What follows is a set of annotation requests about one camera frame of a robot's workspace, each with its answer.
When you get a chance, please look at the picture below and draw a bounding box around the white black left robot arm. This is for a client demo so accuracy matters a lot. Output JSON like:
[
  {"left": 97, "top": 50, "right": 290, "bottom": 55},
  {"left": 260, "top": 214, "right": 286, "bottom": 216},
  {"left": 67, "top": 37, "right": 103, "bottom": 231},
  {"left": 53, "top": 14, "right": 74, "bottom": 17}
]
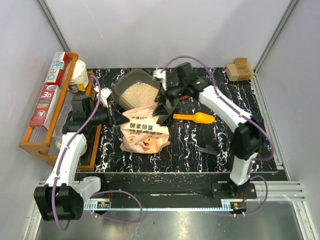
[{"left": 33, "top": 95, "right": 130, "bottom": 221}]

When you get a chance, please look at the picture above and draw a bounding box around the black bag clip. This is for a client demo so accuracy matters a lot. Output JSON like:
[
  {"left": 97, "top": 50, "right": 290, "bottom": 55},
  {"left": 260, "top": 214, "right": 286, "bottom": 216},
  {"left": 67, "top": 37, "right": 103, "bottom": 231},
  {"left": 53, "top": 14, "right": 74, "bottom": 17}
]
[{"left": 198, "top": 144, "right": 219, "bottom": 156}]

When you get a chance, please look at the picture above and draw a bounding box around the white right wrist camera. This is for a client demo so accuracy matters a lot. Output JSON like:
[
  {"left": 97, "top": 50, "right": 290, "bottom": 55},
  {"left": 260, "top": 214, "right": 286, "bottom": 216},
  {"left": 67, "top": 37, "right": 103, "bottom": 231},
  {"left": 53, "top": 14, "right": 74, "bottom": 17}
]
[{"left": 152, "top": 69, "right": 167, "bottom": 91}]

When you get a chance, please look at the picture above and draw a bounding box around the white round cup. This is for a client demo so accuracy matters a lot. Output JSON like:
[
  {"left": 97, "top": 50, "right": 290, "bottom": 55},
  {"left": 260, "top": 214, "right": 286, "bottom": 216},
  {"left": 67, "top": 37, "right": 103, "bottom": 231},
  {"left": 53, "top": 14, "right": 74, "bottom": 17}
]
[{"left": 80, "top": 143, "right": 88, "bottom": 157}]

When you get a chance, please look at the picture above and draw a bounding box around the aluminium rail frame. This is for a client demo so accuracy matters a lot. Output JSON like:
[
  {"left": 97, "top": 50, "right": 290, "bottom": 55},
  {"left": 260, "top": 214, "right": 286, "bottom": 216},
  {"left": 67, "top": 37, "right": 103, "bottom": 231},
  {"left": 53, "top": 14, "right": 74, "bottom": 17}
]
[{"left": 29, "top": 74, "right": 320, "bottom": 240}]

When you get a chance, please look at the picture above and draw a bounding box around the red white toothpaste box upper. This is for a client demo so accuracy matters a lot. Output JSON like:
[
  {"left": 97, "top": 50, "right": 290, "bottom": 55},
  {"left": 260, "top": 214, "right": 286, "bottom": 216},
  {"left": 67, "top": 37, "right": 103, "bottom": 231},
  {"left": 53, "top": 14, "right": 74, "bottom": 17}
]
[{"left": 44, "top": 52, "right": 70, "bottom": 87}]

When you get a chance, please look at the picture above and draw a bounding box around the red white toothpaste box lower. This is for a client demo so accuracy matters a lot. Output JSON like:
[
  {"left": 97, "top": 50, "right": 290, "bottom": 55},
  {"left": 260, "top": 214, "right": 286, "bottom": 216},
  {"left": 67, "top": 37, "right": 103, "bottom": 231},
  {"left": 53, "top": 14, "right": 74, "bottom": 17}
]
[{"left": 29, "top": 84, "right": 61, "bottom": 130}]

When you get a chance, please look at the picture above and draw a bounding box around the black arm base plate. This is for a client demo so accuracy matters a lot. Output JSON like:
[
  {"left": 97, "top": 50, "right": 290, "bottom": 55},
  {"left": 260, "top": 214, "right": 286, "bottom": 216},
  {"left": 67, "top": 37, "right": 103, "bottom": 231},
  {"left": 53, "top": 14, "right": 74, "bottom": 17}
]
[{"left": 79, "top": 171, "right": 258, "bottom": 201}]

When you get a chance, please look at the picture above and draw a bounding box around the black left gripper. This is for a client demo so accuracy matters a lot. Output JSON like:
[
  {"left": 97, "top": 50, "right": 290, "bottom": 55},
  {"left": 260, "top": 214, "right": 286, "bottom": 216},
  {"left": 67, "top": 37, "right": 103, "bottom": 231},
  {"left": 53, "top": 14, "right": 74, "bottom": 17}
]
[{"left": 87, "top": 102, "right": 131, "bottom": 128}]

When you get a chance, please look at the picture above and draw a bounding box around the red white toothpaste box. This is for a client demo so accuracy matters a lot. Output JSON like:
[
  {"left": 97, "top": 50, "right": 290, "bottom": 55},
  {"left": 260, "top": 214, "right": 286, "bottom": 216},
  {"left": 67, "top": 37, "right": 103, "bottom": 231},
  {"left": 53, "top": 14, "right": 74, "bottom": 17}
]
[
  {"left": 44, "top": 52, "right": 70, "bottom": 87},
  {"left": 29, "top": 84, "right": 61, "bottom": 130}
]

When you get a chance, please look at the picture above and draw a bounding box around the yellow plastic litter scoop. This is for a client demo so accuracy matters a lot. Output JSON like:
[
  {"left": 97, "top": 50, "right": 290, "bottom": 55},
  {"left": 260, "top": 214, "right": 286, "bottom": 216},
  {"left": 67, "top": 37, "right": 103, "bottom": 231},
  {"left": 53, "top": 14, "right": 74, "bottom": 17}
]
[{"left": 173, "top": 112, "right": 215, "bottom": 124}]

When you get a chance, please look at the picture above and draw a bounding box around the orange wooden rack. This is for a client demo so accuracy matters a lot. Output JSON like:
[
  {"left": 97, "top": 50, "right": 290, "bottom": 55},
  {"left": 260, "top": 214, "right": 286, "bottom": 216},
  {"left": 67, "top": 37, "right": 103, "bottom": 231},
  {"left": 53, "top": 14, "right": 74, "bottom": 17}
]
[{"left": 19, "top": 52, "right": 79, "bottom": 167}]

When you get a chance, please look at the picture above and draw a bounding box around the white paper flour bag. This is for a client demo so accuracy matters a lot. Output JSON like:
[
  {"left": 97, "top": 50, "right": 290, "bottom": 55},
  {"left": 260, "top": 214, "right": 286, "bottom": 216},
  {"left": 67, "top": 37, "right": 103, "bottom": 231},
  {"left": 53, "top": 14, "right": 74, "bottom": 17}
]
[{"left": 68, "top": 59, "right": 89, "bottom": 93}]

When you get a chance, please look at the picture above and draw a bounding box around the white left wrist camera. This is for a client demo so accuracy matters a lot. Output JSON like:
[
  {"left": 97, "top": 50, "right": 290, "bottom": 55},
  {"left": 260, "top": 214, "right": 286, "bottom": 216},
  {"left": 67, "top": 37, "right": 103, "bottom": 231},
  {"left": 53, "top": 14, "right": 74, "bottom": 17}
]
[{"left": 94, "top": 86, "right": 112, "bottom": 108}]

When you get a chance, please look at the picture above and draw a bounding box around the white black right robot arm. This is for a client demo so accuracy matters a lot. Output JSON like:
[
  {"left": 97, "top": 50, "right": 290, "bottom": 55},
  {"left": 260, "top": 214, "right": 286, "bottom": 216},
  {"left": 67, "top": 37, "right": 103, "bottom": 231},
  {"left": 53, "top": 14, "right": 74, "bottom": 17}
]
[{"left": 152, "top": 62, "right": 265, "bottom": 198}]

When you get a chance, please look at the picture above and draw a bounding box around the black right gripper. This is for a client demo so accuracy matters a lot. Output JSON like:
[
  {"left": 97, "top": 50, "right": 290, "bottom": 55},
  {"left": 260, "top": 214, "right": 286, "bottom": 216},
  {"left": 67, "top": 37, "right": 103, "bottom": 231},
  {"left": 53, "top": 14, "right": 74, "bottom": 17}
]
[{"left": 152, "top": 81, "right": 187, "bottom": 117}]

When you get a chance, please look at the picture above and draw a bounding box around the pink cat litter bag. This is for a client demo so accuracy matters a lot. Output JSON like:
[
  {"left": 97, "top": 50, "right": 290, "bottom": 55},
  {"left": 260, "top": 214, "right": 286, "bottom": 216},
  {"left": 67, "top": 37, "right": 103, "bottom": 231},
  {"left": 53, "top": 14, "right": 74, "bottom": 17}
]
[{"left": 120, "top": 104, "right": 171, "bottom": 154}]

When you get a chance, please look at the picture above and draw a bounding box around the grey plastic litter box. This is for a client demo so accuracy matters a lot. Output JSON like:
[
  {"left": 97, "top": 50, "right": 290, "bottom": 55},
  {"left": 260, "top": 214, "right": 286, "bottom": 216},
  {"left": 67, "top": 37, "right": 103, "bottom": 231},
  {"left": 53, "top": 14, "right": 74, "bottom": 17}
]
[{"left": 111, "top": 68, "right": 180, "bottom": 126}]

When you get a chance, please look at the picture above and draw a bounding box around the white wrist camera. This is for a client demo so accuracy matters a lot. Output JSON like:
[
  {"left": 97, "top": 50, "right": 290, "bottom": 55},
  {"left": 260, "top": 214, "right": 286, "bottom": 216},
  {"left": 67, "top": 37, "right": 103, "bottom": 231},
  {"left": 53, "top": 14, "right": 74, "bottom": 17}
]
[
  {"left": 94, "top": 86, "right": 112, "bottom": 108},
  {"left": 152, "top": 69, "right": 167, "bottom": 91}
]

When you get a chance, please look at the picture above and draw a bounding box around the clear plastic container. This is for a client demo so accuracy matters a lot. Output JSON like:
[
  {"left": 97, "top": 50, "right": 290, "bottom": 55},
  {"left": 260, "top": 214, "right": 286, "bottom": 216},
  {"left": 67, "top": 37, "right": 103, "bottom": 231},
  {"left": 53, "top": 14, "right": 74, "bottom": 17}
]
[{"left": 52, "top": 104, "right": 72, "bottom": 140}]

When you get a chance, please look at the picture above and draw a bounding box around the orange wooden tray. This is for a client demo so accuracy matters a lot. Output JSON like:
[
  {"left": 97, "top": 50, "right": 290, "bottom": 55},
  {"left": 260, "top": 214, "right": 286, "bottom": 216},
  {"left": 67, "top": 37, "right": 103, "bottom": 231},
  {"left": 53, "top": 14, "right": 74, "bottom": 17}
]
[{"left": 73, "top": 88, "right": 102, "bottom": 172}]

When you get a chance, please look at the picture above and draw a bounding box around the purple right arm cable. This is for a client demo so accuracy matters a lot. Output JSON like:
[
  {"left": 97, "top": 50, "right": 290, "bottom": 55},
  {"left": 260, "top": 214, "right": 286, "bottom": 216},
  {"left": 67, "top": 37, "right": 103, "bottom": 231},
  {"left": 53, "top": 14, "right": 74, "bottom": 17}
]
[{"left": 162, "top": 55, "right": 276, "bottom": 217}]

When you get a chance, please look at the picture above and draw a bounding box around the brown cardboard box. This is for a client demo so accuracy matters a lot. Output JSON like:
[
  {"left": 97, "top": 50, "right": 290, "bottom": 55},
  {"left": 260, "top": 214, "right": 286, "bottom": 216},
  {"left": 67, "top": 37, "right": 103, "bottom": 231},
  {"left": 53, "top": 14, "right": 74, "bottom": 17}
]
[{"left": 226, "top": 57, "right": 254, "bottom": 82}]

